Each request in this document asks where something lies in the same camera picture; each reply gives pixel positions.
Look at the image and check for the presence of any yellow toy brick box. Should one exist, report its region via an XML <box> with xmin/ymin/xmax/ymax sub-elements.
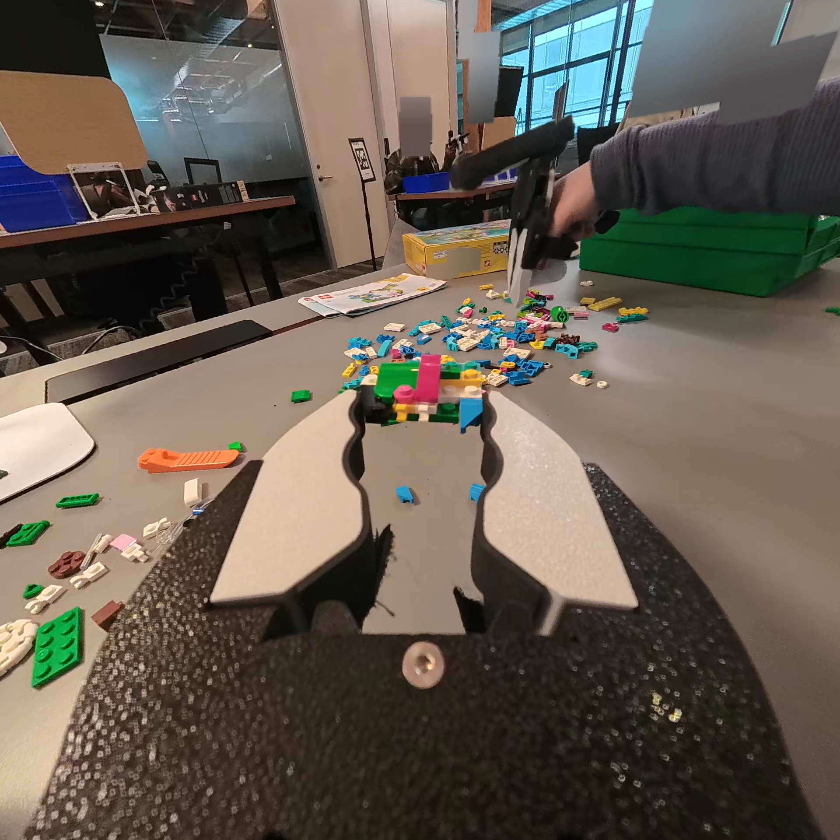
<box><xmin>402</xmin><ymin>220</ymin><xmax>519</xmax><ymax>280</ymax></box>

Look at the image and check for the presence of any large beige board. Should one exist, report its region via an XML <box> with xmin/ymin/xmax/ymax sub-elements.
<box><xmin>0</xmin><ymin>71</ymin><xmax>148</xmax><ymax>175</ymax></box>

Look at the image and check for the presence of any stack of blue bins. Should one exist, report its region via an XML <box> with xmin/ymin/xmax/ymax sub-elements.
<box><xmin>0</xmin><ymin>154</ymin><xmax>89</xmax><ymax>234</ymax></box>

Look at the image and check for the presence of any white door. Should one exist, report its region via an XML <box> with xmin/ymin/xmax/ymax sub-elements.
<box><xmin>272</xmin><ymin>0</ymin><xmax>395</xmax><ymax>270</ymax></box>

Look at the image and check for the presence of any instruction booklet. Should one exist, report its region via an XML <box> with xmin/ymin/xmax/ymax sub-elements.
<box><xmin>298</xmin><ymin>272</ymin><xmax>448</xmax><ymax>319</ymax></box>

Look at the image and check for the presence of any black product box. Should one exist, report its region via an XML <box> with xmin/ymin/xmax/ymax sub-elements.
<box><xmin>164</xmin><ymin>184</ymin><xmax>247</xmax><ymax>211</ymax></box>

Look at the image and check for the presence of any person's right hand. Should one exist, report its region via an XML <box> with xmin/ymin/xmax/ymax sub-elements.
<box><xmin>548</xmin><ymin>161</ymin><xmax>605</xmax><ymax>240</ymax></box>

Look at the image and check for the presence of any multicoloured toy brick assembly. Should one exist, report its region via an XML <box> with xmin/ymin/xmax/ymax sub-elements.
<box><xmin>360</xmin><ymin>353</ymin><xmax>488</xmax><ymax>434</ymax></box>

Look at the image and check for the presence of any black display panel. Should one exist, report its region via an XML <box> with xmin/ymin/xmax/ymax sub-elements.
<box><xmin>495</xmin><ymin>66</ymin><xmax>526</xmax><ymax>119</ymax></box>

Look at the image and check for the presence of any person's right forearm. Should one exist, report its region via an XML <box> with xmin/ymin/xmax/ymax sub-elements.
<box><xmin>589</xmin><ymin>79</ymin><xmax>840</xmax><ymax>217</ymax></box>

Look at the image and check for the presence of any photo in clear stand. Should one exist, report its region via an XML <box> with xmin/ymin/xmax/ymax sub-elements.
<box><xmin>67</xmin><ymin>161</ymin><xmax>142</xmax><ymax>221</ymax></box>

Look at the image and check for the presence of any black coiled cable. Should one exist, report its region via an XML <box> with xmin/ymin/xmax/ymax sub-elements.
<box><xmin>154</xmin><ymin>269</ymin><xmax>191</xmax><ymax>322</ymax></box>

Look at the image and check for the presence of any orange brick separator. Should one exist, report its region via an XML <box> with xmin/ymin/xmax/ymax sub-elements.
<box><xmin>138</xmin><ymin>448</ymin><xmax>240</xmax><ymax>475</ymax></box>

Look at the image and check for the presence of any pile of toy bricks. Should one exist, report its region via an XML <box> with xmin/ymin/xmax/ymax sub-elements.
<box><xmin>341</xmin><ymin>282</ymin><xmax>649</xmax><ymax>395</ymax></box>

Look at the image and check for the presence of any grey desk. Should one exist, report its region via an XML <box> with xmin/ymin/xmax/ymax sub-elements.
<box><xmin>0</xmin><ymin>256</ymin><xmax>840</xmax><ymax>840</ymax></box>

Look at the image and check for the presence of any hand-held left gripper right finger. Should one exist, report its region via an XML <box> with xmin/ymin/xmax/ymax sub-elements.
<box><xmin>471</xmin><ymin>390</ymin><xmax>640</xmax><ymax>636</ymax></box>

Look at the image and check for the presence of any sign stand with tag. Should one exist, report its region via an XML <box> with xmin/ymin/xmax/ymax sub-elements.
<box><xmin>348</xmin><ymin>138</ymin><xmax>382</xmax><ymax>270</ymax></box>

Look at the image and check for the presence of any wooden table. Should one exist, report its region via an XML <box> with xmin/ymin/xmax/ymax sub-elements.
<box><xmin>387</xmin><ymin>180</ymin><xmax>519</xmax><ymax>224</ymax></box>
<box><xmin>0</xmin><ymin>196</ymin><xmax>296</xmax><ymax>342</ymax></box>

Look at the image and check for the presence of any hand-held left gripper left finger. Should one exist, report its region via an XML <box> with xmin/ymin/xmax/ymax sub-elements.
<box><xmin>209</xmin><ymin>390</ymin><xmax>376</xmax><ymax>607</ymax></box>

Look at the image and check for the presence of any green plastic bin stack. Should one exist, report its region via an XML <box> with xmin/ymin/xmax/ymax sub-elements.
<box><xmin>579</xmin><ymin>206</ymin><xmax>840</xmax><ymax>298</ymax></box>

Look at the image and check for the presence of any white round plate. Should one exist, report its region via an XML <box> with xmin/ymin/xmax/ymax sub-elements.
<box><xmin>0</xmin><ymin>618</ymin><xmax>40</xmax><ymax>677</ymax></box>

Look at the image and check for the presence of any black desk cable flap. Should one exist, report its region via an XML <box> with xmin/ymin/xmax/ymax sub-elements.
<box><xmin>45</xmin><ymin>320</ymin><xmax>273</xmax><ymax>404</ymax></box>

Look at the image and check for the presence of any black office chair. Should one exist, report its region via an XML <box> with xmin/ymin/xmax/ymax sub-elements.
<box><xmin>577</xmin><ymin>125</ymin><xmax>621</xmax><ymax>158</ymax></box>

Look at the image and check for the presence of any clear tube piece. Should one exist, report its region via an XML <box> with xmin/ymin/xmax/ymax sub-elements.
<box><xmin>157</xmin><ymin>499</ymin><xmax>214</xmax><ymax>546</ymax></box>

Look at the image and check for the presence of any large green studded plate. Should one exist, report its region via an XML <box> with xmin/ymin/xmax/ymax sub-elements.
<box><xmin>31</xmin><ymin>606</ymin><xmax>85</xmax><ymax>689</ymax></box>

